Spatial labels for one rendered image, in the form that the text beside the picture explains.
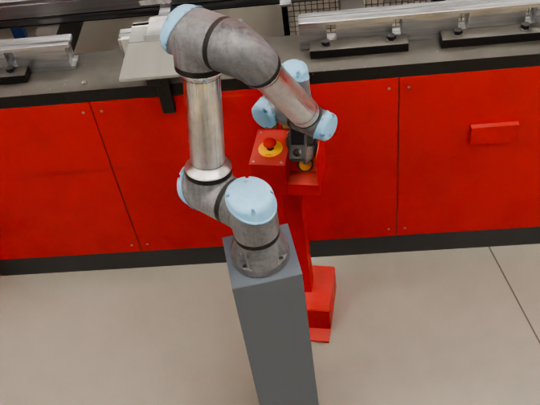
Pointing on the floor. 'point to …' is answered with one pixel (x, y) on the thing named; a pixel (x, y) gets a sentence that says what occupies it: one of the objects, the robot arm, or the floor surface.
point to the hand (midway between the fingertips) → (304, 162)
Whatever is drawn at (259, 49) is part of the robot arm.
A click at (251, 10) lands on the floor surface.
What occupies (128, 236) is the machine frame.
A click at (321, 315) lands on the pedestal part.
